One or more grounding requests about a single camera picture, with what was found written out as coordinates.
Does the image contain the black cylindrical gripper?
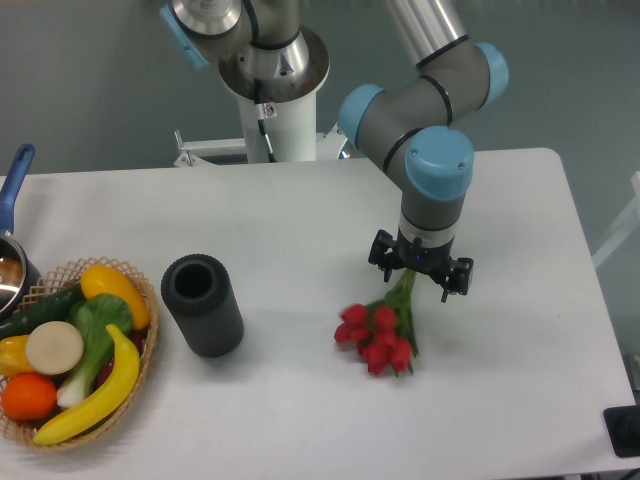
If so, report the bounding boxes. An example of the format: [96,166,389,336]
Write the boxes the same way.
[368,228,474,303]

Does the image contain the red tulip bouquet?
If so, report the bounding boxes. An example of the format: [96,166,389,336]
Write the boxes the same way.
[334,270,419,376]

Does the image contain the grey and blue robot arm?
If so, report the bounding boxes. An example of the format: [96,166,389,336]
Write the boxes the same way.
[160,1,509,296]

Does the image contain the dark grey ribbed vase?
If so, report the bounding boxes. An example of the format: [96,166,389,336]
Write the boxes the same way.
[161,254,244,358]

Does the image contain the black device at table edge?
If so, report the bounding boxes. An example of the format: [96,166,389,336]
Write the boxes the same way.
[603,405,640,458]

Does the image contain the dark red fruit in basket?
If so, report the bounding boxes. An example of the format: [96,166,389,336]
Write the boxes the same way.
[95,331,145,388]

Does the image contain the yellow banana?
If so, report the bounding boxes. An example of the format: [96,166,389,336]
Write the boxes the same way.
[33,324,140,446]

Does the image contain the green bok choy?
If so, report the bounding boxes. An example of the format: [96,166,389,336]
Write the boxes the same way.
[57,294,132,410]

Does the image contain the woven wicker basket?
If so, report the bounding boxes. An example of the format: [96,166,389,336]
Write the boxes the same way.
[1,257,159,452]

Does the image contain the green cucumber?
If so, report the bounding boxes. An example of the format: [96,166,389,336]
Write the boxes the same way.
[1,283,85,340]

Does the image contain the beige round mushroom cap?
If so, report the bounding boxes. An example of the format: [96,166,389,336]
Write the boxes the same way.
[25,321,84,375]

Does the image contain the orange fruit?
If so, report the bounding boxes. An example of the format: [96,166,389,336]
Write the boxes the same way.
[1,373,57,421]

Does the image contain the yellow bell pepper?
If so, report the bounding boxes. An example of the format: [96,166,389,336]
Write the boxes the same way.
[0,335,36,378]

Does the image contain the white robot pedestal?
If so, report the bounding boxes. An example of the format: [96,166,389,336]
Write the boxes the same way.
[172,29,357,168]

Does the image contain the white frame at right edge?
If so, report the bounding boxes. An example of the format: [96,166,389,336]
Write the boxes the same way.
[591,171,639,269]

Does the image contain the black cable on pedestal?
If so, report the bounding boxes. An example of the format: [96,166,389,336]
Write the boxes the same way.
[252,78,278,164]

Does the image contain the blue handled saucepan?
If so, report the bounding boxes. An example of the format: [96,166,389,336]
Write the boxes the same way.
[1,144,40,321]

